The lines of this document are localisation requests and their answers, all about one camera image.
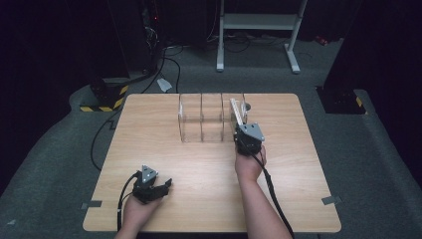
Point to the person's right hand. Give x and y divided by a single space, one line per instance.
247 167

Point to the black yellow striped stand base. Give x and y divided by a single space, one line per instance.
341 101
106 94

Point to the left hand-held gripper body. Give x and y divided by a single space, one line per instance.
146 186

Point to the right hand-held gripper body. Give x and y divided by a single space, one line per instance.
250 139

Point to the green leaf picture book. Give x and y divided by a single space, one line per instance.
236 111

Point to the person's left hand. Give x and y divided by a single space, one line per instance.
139 214

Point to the white metal stand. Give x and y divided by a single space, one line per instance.
258 21

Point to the clear acrylic divided rack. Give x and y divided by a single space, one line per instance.
202 122

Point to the pale grey floor scrap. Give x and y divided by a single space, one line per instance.
164 85

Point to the grey tape piece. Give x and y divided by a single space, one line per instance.
92 204
330 200

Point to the red floor plug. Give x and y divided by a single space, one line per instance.
321 40

